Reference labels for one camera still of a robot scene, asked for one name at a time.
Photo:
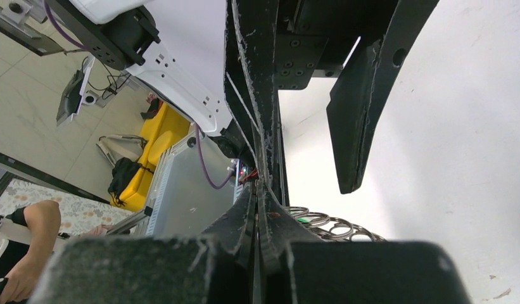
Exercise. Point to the black bag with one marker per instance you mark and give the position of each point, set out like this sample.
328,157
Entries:
123,173

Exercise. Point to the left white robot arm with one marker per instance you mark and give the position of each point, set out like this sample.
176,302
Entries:
223,63

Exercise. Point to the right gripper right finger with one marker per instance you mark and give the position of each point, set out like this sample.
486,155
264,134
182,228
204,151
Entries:
300,267

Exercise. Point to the left controller board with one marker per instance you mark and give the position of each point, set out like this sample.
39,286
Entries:
246,173

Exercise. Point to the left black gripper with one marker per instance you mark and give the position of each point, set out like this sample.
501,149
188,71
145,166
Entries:
314,39

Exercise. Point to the floral patterned mat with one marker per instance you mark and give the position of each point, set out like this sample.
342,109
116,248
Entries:
78,215

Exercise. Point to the person forearm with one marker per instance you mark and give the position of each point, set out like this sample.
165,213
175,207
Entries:
22,265

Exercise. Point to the yellow chair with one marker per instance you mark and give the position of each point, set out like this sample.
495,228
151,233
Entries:
162,131

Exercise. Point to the metal disc with key rings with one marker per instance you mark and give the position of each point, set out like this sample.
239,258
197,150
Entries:
333,229

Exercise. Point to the green plastic key tag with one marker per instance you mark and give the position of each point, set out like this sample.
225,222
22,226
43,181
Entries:
302,220

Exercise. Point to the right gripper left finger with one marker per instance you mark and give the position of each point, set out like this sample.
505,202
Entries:
172,269

